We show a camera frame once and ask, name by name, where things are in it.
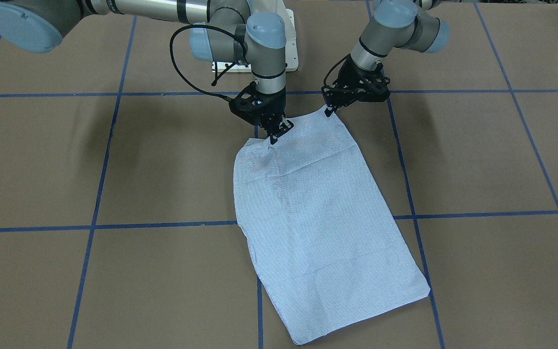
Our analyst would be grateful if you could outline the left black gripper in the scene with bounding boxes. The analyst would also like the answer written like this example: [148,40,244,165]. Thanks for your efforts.
[322,54,372,118]

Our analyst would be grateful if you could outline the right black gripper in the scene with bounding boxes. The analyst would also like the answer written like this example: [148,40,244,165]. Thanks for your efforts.
[259,92,294,145]

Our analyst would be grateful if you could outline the light blue striped shirt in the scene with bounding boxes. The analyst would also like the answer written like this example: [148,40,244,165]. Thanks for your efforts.
[233,108,431,345]

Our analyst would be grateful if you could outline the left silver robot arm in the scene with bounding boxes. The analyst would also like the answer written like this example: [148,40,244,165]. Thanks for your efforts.
[321,0,451,117]

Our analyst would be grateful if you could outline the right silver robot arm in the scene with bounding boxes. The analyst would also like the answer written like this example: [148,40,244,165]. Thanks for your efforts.
[0,0,293,143]

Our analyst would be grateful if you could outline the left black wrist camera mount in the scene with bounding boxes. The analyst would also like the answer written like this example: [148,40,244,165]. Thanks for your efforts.
[355,63,390,102]

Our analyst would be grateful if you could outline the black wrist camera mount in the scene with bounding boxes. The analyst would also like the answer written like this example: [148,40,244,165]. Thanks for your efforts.
[355,63,390,102]
[228,81,263,126]

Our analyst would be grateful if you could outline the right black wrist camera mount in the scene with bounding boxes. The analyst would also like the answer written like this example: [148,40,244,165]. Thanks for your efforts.
[228,81,263,126]

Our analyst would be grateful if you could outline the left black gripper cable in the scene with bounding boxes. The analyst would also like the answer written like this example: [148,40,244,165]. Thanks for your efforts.
[322,53,352,97]

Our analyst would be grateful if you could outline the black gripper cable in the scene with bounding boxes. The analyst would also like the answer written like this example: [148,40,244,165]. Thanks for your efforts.
[322,53,352,97]
[170,24,248,102]

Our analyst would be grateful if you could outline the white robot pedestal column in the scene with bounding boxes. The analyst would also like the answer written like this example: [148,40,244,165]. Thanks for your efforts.
[211,0,300,74]

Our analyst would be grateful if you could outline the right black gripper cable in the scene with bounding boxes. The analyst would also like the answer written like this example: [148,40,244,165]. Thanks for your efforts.
[170,24,248,102]

